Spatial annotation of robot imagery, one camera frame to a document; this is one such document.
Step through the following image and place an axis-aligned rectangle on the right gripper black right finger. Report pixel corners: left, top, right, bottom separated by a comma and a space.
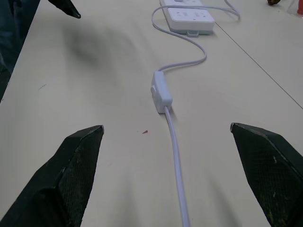
230, 122, 303, 227

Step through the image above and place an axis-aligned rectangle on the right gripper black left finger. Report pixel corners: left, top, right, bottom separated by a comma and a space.
0, 125, 105, 227

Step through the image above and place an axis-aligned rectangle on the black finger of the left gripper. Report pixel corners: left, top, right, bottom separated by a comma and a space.
47, 0, 81, 19

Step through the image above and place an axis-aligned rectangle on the person in blue jeans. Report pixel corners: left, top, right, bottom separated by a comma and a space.
0, 0, 40, 71

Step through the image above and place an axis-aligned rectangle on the white power strip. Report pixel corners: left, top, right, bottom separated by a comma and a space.
165, 7, 216, 38
159, 0, 205, 8

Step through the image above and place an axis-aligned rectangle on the white cable with inline switch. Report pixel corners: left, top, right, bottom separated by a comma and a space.
151, 0, 241, 227

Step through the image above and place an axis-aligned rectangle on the white inline cable switch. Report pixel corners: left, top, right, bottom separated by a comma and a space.
150, 70, 173, 114

